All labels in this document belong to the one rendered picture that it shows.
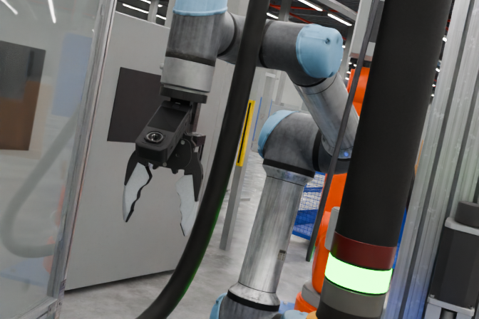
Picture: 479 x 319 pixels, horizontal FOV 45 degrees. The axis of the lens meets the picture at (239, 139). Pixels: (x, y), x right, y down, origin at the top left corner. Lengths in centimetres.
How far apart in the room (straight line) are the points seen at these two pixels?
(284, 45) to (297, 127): 38
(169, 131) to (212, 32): 16
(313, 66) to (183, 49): 19
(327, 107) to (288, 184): 30
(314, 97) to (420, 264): 50
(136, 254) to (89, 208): 72
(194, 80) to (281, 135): 43
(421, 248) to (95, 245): 353
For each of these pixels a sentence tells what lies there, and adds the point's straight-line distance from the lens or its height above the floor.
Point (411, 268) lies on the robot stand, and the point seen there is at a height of 140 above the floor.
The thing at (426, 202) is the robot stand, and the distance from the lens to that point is 130.
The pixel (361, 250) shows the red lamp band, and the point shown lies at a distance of 31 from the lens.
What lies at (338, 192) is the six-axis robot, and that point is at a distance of 454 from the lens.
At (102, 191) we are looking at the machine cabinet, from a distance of 445.
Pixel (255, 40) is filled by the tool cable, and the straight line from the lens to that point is 26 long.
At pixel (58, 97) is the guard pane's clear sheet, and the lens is 156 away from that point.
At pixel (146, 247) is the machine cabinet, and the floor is 30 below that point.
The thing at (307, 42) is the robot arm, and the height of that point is 178.
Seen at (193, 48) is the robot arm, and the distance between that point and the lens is 83.
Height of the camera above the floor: 169
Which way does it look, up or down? 4 degrees down
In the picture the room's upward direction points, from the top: 11 degrees clockwise
